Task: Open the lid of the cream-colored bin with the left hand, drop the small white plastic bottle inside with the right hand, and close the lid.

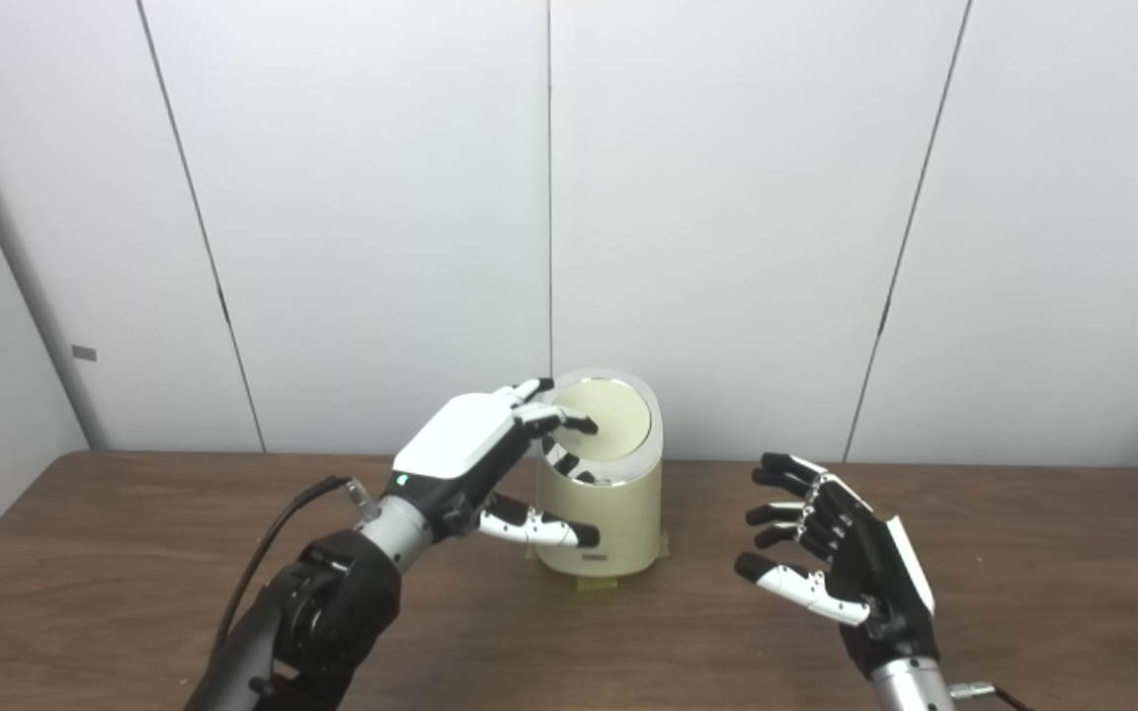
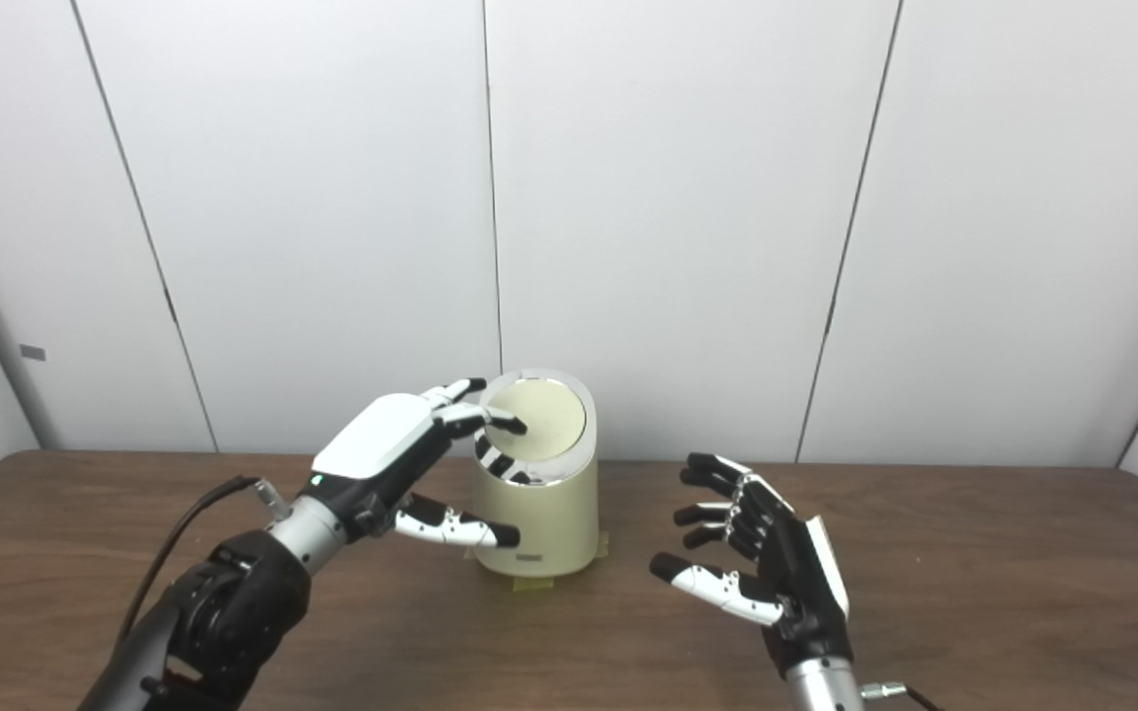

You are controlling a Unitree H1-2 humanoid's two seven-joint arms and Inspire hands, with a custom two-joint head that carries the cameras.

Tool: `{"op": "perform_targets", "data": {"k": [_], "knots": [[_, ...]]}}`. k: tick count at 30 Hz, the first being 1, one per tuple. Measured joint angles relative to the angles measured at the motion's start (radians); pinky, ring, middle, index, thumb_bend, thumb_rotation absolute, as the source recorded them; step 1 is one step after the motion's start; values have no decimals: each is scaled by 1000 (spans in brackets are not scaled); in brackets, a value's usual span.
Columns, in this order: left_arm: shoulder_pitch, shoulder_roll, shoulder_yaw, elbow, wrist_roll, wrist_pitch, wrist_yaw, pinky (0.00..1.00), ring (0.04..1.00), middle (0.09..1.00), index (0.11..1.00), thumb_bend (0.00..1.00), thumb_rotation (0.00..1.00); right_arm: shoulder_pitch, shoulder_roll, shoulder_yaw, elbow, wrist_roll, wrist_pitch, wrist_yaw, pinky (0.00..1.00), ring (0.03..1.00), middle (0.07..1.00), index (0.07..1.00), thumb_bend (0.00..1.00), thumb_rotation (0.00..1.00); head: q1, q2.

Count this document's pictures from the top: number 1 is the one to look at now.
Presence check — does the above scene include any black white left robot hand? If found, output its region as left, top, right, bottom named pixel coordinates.
left=383, top=377, right=602, bottom=550

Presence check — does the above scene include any cream-colored cylindrical bin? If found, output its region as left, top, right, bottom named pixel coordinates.
left=528, top=369, right=664, bottom=579

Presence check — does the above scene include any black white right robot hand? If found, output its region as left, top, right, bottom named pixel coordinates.
left=734, top=452, right=940, bottom=682

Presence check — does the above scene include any round cream bin lid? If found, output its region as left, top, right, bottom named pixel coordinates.
left=549, top=380, right=652, bottom=462

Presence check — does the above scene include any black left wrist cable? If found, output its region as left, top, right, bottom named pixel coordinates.
left=211, top=476, right=382, bottom=653

